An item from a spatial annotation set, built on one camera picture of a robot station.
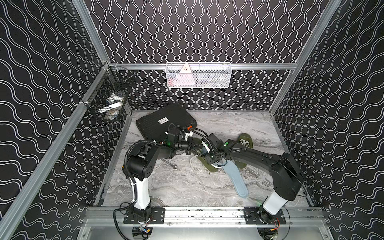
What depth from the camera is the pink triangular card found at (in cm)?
90

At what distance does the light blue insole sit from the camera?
83cm

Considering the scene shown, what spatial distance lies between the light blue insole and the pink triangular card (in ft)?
1.88
